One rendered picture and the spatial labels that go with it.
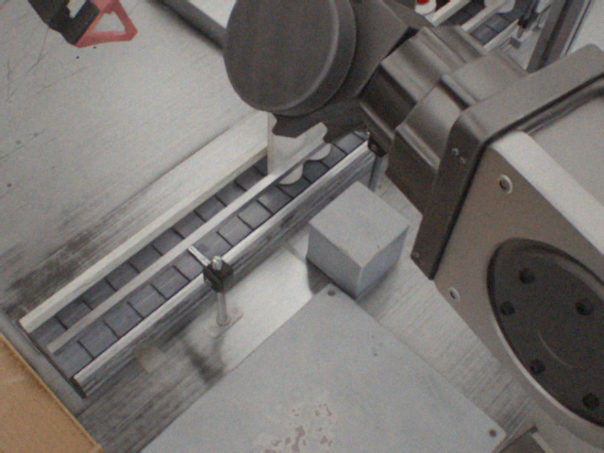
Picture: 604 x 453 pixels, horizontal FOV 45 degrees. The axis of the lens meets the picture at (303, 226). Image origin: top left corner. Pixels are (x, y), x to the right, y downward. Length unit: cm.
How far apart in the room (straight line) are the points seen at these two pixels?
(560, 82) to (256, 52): 16
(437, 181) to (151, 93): 95
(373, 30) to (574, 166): 13
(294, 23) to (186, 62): 91
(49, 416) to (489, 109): 77
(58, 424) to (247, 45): 67
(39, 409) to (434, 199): 73
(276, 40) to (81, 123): 86
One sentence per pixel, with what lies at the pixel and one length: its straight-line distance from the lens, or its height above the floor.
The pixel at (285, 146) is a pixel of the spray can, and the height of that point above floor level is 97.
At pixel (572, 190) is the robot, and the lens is 29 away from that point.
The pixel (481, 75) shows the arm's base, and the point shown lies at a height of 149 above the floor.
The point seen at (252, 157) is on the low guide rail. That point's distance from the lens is 104.
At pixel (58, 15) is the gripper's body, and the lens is 79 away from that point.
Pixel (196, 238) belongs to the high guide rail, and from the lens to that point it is 91.
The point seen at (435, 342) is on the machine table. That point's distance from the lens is 101.
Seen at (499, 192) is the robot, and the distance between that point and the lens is 31.
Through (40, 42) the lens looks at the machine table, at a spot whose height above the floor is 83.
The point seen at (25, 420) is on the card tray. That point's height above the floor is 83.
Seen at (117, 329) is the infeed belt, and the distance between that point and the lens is 96.
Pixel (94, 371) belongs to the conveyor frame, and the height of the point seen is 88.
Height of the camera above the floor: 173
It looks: 57 degrees down
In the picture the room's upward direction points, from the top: 4 degrees clockwise
